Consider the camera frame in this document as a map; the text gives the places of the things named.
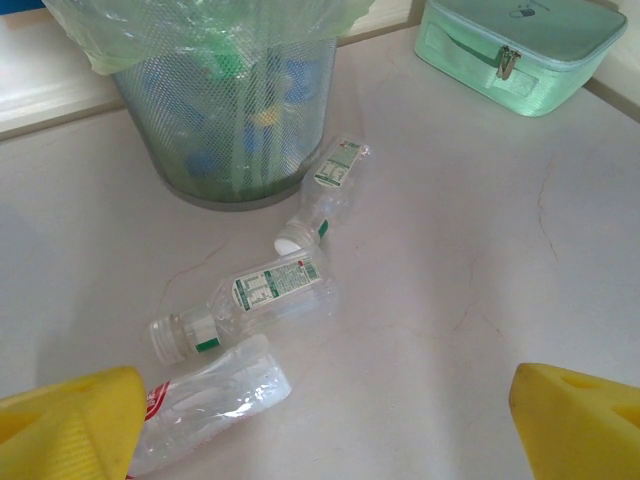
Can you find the mint green zip case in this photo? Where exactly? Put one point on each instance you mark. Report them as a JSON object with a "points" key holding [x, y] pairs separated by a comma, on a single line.
{"points": [[525, 40]]}

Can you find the green plastic bin liner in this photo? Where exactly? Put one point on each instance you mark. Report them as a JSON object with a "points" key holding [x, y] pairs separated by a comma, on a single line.
{"points": [[200, 25]]}

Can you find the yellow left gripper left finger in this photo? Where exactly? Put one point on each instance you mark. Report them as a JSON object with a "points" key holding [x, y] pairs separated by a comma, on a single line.
{"points": [[65, 430]]}

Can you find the green-label bottle clear cap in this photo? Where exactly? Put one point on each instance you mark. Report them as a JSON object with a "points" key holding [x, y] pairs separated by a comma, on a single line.
{"points": [[270, 295]]}

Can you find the green-label bottle white cap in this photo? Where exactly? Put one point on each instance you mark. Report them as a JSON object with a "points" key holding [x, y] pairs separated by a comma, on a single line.
{"points": [[330, 185]]}

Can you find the grey metal mesh bin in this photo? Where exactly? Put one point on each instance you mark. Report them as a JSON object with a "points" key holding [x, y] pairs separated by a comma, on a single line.
{"points": [[175, 125]]}

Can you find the clear bottle red label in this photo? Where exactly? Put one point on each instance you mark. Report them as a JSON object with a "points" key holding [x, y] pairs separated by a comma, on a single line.
{"points": [[215, 400]]}

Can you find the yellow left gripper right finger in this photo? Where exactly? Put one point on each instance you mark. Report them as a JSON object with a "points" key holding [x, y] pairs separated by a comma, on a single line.
{"points": [[580, 430]]}

